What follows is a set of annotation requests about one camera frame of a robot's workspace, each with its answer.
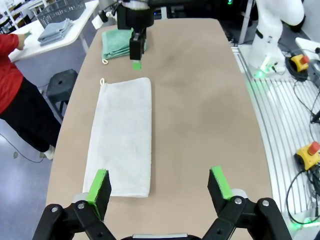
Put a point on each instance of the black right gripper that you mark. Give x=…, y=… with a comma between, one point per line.
x=135, y=17

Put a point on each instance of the green terry towel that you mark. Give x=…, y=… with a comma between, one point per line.
x=115, y=42

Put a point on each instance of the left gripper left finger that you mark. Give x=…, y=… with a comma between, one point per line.
x=102, y=197

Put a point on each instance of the white table with rounded corners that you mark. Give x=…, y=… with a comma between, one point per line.
x=75, y=32

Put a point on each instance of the grey plastic basket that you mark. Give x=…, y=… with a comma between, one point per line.
x=60, y=10

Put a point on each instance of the white terry towel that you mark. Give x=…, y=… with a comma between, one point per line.
x=125, y=137

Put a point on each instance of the blue grey towel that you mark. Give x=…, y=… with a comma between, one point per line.
x=60, y=27

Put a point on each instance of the white ribbed base platform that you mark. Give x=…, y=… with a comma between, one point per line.
x=275, y=112

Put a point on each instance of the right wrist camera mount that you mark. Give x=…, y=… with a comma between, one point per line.
x=97, y=21

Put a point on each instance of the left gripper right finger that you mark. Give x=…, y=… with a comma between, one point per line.
x=216, y=195

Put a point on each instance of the person in red jacket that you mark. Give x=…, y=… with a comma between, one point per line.
x=12, y=87

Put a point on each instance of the person's right forearm red sleeve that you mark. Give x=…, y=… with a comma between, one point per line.
x=10, y=41

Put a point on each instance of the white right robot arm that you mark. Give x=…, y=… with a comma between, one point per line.
x=270, y=30

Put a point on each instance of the black plastic stool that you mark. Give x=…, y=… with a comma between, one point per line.
x=61, y=85

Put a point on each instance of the person's right hand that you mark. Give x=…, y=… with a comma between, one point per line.
x=25, y=40

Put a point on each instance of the yellow emergency stop button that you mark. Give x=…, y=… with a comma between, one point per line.
x=308, y=155
x=300, y=62

